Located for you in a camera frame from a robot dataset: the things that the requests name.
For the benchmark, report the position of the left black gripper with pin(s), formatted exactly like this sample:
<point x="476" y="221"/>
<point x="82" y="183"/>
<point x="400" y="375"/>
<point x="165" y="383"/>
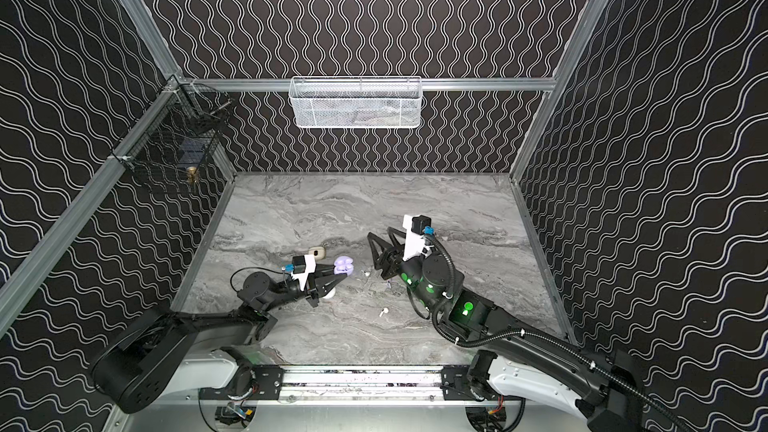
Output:
<point x="312" y="287"/>

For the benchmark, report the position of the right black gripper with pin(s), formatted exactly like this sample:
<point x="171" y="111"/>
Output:
<point x="402" y="261"/>

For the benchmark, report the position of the purple round charging case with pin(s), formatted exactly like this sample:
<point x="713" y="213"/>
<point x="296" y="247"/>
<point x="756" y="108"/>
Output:
<point x="343" y="265"/>

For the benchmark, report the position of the beige earbud charging case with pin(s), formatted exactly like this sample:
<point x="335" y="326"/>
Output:
<point x="318" y="252"/>

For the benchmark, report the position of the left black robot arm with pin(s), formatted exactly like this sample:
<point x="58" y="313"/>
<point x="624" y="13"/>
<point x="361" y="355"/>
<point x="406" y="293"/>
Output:
<point x="166" y="351"/>

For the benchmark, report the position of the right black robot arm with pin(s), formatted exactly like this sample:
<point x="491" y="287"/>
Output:
<point x="513" y="358"/>

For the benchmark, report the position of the brass knob in basket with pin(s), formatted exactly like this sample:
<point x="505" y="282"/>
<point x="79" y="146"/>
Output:
<point x="192" y="175"/>

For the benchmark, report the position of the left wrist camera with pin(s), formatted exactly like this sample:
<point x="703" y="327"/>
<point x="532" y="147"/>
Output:
<point x="300" y="268"/>

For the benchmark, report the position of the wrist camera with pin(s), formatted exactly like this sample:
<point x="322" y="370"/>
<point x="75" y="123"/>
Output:
<point x="417" y="228"/>
<point x="300" y="268"/>

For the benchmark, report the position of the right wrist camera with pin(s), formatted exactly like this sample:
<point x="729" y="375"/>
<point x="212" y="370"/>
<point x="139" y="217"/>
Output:
<point x="417" y="228"/>

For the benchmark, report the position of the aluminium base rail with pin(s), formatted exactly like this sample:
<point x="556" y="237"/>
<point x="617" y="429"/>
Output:
<point x="453" y="385"/>

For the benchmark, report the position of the white wire mesh basket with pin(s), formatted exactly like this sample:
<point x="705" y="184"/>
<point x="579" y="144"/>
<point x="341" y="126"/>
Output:
<point x="356" y="102"/>

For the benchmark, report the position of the black wire basket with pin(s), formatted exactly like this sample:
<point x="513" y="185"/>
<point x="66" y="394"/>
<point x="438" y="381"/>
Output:
<point x="186" y="132"/>

